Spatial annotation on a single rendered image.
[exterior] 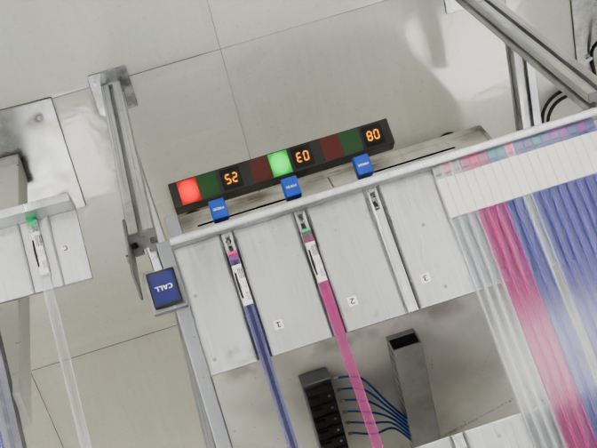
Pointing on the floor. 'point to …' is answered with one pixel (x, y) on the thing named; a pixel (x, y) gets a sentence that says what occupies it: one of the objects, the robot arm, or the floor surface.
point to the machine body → (371, 345)
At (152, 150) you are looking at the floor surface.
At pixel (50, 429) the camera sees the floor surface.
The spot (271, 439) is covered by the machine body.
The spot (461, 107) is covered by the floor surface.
